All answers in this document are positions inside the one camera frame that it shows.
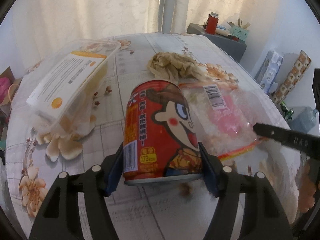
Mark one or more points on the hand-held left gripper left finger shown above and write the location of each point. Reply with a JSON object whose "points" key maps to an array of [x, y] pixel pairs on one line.
{"points": [[113, 172]]}

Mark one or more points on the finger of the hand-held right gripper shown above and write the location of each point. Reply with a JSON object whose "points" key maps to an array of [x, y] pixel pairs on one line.
{"points": [[287, 137]]}

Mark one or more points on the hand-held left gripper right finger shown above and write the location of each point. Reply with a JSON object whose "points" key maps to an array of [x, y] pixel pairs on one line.
{"points": [[208, 172]]}

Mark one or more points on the red cartoon drink can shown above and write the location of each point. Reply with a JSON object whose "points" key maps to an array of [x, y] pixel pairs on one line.
{"points": [[155, 130]]}

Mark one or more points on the clear plastic bag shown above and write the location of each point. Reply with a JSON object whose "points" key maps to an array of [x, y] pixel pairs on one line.
{"points": [[225, 115]]}

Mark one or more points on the large water jug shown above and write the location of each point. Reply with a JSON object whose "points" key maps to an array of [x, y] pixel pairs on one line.
{"points": [[305, 120]]}

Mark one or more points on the green bottle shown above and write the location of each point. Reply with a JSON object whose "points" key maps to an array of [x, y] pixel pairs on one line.
{"points": [[287, 110]]}

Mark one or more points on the patterned wrapping paper roll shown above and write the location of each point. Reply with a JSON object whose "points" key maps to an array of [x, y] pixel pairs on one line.
{"points": [[292, 77]]}

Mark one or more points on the tissue roll pack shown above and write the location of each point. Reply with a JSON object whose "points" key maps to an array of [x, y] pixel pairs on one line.
{"points": [[270, 70]]}

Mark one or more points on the clear plastic box white label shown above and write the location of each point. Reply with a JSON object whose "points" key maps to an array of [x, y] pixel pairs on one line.
{"points": [[67, 77]]}

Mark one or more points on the grey cabinet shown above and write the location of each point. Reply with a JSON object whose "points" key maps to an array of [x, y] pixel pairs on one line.
{"points": [[225, 45]]}

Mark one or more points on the teal pen holder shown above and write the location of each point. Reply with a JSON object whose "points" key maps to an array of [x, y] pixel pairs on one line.
{"points": [[238, 33]]}

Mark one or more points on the white roll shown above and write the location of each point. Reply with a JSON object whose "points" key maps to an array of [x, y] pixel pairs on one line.
{"points": [[222, 31]]}

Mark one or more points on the red thermos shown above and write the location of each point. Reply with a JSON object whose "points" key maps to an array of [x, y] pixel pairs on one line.
{"points": [[211, 25]]}

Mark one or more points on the pink fluffy item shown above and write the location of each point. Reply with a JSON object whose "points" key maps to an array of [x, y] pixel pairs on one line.
{"points": [[4, 90]]}

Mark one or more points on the cardboard box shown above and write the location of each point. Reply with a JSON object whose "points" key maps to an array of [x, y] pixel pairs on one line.
{"points": [[7, 72]]}

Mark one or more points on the grey window post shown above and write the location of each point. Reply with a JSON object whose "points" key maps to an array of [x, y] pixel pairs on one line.
{"points": [[167, 5]]}

